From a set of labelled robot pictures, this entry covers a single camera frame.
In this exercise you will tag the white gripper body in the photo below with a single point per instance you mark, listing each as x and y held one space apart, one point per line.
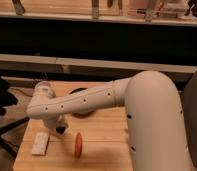
52 123

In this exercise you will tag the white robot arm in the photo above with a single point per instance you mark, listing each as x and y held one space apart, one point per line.
155 118

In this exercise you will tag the white sponge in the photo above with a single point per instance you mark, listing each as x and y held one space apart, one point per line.
40 144

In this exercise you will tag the green bowl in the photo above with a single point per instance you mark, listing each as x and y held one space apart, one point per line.
81 114

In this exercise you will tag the orange carrot toy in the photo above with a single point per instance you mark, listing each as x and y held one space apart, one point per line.
78 145

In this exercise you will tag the white paper cup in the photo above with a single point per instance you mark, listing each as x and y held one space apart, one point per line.
44 88

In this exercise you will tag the black office chair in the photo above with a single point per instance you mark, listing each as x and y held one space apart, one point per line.
11 129

